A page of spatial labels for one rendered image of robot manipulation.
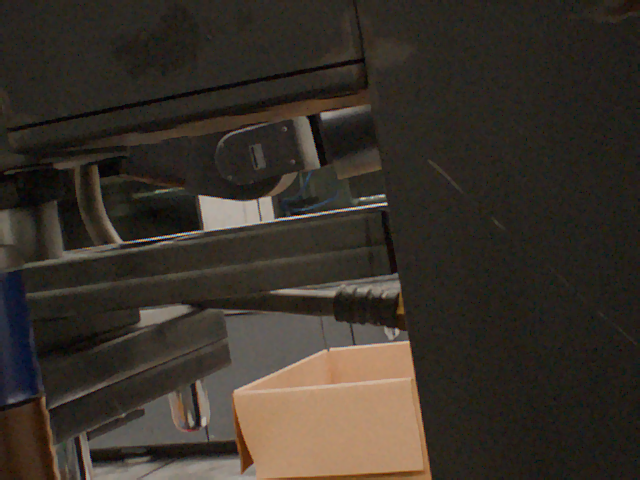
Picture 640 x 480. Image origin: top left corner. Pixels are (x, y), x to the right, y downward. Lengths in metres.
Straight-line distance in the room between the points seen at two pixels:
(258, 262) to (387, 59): 0.11
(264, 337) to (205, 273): 5.14
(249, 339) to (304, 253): 5.19
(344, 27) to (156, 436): 5.61
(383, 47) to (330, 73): 0.02
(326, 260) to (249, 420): 2.56
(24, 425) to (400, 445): 2.60
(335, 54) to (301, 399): 2.53
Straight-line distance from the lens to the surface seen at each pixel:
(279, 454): 3.07
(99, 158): 0.64
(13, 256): 0.35
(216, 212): 5.75
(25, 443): 0.35
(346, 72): 0.50
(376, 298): 0.65
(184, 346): 0.68
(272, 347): 5.69
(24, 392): 0.35
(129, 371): 0.63
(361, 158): 0.85
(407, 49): 0.49
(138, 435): 6.14
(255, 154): 0.84
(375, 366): 3.52
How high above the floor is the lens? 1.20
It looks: 3 degrees down
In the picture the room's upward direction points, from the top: 9 degrees counter-clockwise
